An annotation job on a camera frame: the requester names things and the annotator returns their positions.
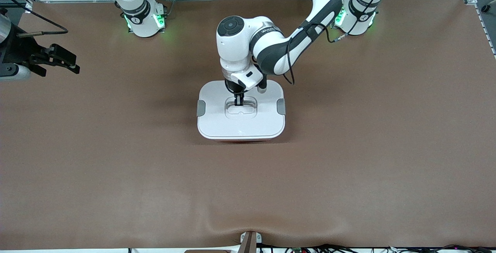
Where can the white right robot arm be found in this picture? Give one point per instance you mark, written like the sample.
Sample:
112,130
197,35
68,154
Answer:
143,20

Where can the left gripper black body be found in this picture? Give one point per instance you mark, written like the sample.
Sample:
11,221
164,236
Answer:
233,87

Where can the brown table mat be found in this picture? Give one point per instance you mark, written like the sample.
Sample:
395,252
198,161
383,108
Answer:
348,167

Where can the black round knob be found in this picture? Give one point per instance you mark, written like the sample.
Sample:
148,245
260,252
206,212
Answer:
485,8

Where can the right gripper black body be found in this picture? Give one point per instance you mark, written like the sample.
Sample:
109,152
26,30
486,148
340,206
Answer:
15,50

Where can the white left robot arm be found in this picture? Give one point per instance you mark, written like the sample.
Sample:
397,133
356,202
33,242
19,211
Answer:
232,47

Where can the aluminium camera mount profile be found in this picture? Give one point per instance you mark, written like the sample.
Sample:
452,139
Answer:
250,243

